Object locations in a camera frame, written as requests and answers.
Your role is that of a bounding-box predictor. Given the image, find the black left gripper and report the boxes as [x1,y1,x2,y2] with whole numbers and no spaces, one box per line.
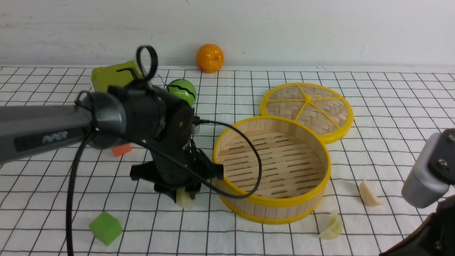
[130,104,224,203]

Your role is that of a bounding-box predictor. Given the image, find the light green dumpling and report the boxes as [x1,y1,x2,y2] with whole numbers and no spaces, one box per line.
[176,188,195,209]

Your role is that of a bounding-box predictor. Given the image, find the pale green dumpling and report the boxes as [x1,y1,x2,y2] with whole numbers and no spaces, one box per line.
[318,211,343,240]

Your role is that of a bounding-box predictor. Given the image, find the white dumpling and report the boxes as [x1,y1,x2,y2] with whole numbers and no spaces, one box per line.
[359,180,382,207]

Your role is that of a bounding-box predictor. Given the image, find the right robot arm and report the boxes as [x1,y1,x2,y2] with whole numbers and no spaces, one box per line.
[380,196,455,256]

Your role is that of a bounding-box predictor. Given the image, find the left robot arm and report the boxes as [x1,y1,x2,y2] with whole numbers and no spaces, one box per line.
[0,86,223,200]

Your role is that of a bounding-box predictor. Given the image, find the bamboo steamer tray yellow rims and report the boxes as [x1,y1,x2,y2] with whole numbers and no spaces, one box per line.
[213,116,332,225]

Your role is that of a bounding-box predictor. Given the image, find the woven bamboo steamer lid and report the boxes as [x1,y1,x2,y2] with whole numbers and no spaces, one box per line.
[260,82,354,144]

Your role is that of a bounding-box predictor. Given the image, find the orange cube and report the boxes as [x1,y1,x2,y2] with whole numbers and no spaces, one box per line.
[111,144,132,157]

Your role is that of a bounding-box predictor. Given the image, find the green watermelon ball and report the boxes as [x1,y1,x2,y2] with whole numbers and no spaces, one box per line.
[165,79,197,107]

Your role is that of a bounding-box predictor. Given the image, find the white grid tablecloth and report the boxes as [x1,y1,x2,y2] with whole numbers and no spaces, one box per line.
[0,66,455,256]

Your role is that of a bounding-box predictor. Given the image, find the green cube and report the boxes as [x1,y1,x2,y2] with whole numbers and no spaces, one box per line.
[89,211,123,246]

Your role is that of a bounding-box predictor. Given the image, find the green lidded white box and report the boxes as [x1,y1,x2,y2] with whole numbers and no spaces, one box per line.
[91,60,143,92]

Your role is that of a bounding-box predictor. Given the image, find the orange fruit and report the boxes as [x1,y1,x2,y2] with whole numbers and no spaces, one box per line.
[196,44,225,73]

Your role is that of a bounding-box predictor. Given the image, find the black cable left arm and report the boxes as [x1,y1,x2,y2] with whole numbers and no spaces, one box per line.
[66,46,263,256]

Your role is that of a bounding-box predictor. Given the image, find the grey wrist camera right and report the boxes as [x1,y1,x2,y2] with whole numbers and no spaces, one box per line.
[401,128,455,208]

